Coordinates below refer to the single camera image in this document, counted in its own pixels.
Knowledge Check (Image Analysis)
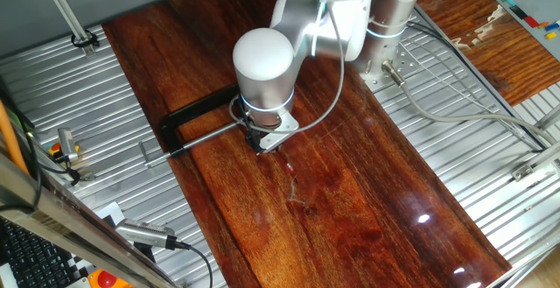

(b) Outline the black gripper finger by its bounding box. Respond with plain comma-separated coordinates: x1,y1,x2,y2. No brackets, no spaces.
247,134,265,156
261,138,282,155

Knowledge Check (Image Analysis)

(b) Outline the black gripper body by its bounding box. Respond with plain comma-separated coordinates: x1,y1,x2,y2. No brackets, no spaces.
242,116,275,145

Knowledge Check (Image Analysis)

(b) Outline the black red pencil pink eraser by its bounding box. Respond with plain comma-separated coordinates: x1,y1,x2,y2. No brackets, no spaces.
271,147,296,174

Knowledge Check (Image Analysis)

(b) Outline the black metal C-clamp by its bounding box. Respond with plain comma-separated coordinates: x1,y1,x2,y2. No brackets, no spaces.
138,82,246,169

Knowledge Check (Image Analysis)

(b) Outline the glossy wood grain mat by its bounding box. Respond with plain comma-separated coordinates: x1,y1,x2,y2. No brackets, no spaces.
101,0,514,288

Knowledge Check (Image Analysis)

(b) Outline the black white marker sheet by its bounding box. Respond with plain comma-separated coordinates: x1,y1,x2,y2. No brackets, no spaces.
65,200,129,281

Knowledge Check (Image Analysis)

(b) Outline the orange emergency stop box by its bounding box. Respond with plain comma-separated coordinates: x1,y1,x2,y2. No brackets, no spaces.
87,267,135,288

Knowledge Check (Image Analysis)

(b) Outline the silver aluminium stand pole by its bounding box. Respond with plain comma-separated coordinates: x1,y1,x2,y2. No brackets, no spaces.
36,0,97,59

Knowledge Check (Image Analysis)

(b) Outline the rough wood grain mat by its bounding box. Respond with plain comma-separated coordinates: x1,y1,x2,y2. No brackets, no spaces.
415,0,560,108

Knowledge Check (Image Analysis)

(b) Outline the orange tube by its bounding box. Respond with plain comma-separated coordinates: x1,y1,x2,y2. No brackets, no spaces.
0,99,32,177

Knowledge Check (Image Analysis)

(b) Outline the black keyboard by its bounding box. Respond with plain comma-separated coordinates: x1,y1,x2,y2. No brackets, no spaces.
0,217,85,288

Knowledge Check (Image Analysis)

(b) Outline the black block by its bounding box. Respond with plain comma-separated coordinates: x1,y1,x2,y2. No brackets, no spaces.
508,4,529,21

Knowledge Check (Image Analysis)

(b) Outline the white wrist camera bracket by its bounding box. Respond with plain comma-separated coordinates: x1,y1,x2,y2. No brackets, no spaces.
258,109,301,153

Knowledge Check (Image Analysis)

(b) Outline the thin looping gripper cable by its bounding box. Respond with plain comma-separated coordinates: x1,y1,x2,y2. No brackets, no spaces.
227,0,347,135

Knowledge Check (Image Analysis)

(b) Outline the black camera cable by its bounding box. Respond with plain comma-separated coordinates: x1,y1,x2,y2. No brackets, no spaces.
174,240,215,288

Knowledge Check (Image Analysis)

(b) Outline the silver depth camera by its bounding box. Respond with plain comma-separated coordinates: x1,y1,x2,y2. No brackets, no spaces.
114,217,180,252

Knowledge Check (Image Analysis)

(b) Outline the black camera stand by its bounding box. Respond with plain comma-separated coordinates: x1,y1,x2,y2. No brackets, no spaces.
132,241,158,264

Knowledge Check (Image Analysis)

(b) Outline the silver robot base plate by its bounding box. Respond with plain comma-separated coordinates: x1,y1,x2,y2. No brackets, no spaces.
358,11,424,95

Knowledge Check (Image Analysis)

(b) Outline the grey cable with metal connector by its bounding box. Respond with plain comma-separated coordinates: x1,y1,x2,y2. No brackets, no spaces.
381,59,560,145

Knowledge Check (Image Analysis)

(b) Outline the black strap ring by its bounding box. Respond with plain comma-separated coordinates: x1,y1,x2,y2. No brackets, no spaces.
70,28,101,50

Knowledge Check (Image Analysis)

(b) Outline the shiny steel frame rail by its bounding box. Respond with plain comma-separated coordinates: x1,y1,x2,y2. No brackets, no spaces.
0,145,181,288

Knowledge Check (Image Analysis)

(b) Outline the aluminium profile with bracket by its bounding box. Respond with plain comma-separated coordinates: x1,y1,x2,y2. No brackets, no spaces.
510,140,560,182

